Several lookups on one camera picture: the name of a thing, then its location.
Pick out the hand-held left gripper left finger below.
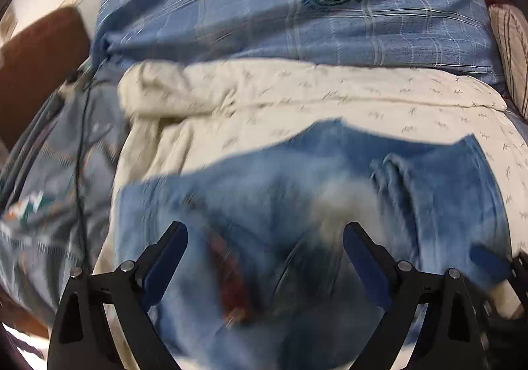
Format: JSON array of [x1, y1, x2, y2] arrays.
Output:
[[47, 221, 189, 370]]

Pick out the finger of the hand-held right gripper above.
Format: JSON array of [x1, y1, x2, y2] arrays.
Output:
[[470, 245, 528, 285]]

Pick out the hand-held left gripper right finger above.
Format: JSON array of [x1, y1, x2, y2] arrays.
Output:
[[343, 222, 491, 370]]

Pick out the blue denim pants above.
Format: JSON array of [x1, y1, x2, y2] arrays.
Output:
[[113, 118, 514, 370]]

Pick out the grey-blue patterned blanket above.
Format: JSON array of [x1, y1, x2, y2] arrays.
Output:
[[0, 60, 133, 313]]

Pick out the cream patterned blanket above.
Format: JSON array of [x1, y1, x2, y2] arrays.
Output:
[[93, 58, 528, 370]]

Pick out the beige striped pillow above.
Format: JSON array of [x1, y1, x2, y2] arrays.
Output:
[[489, 3, 528, 119]]

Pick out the brown wooden headboard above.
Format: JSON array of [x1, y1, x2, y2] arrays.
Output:
[[0, 7, 91, 152]]

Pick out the blue plaid pillow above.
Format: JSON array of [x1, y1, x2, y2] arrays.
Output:
[[91, 0, 506, 84]]

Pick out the black cable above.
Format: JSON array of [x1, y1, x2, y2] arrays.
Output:
[[68, 56, 108, 272]]

